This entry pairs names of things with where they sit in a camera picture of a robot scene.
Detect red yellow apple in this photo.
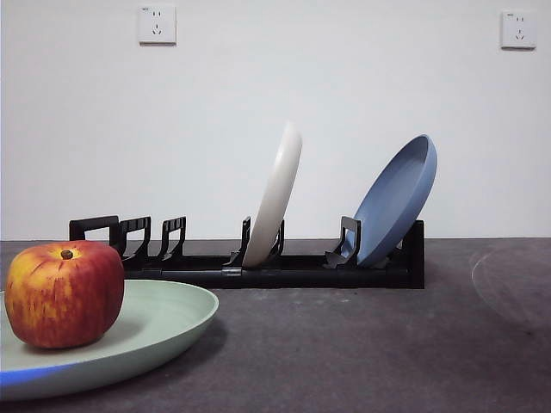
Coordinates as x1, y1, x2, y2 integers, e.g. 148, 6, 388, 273
4, 240, 127, 350

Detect blue plate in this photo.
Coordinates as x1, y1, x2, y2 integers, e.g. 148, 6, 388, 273
352, 133, 439, 268

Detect white wall socket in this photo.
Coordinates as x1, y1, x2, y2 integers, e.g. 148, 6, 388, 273
137, 3, 178, 47
499, 9, 538, 52

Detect black plate rack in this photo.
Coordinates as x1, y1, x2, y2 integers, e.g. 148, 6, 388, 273
68, 214, 426, 290

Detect pale green plate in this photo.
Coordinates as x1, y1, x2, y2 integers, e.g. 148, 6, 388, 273
0, 279, 220, 402

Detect off-white plate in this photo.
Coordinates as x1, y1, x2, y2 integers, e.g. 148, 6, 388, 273
241, 120, 304, 267

